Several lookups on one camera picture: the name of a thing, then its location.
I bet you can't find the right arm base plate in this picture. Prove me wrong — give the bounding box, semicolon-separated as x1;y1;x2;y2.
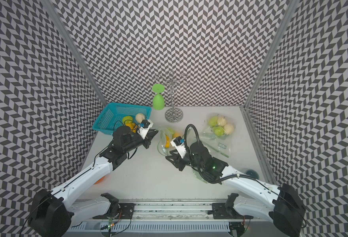
207;203;254;220

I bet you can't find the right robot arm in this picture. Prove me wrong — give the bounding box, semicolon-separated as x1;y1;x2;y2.
166;137;307;237

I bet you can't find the aluminium front rail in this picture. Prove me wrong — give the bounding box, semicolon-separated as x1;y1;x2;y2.
51;199;297;221

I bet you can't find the orange bowl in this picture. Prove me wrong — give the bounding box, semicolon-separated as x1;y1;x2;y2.
94;176;105;185

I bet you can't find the cream pear bag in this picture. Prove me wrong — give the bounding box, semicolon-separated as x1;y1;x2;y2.
135;113;146;123
217;117;227;127
223;123;235;135

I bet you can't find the grey-blue cup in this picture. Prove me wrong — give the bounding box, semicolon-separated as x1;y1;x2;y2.
243;169;260;179

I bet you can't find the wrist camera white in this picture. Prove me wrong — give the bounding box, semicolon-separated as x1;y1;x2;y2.
138;119;153;140
170;136;187;159

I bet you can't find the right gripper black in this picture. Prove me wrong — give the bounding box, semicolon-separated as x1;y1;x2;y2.
166;146;205;171

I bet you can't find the green plastic wine glass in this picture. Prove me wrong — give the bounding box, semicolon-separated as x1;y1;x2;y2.
152;84;165;110

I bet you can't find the green pear bag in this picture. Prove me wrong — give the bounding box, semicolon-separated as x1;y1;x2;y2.
208;116;218;127
212;126;224;137
122;116;134;124
167;127;175;137

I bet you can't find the zip-top bag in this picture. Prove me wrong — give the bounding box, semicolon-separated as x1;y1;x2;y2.
157;126;182;156
192;167;214;183
199;113;236;158

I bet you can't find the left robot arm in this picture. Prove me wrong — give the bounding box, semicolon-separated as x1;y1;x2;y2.
26;125;158;237

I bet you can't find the chrome glass holder stand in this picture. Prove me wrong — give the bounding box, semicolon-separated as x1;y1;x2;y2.
155;70;189;123

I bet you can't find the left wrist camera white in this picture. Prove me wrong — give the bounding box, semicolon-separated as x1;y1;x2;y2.
138;119;153;140

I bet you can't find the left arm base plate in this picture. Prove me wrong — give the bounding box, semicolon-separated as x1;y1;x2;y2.
93;203;135;220

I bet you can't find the teal plastic basket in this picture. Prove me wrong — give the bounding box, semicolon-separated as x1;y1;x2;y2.
92;103;152;135

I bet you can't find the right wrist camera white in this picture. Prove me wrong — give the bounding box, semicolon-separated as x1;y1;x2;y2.
170;136;187;159

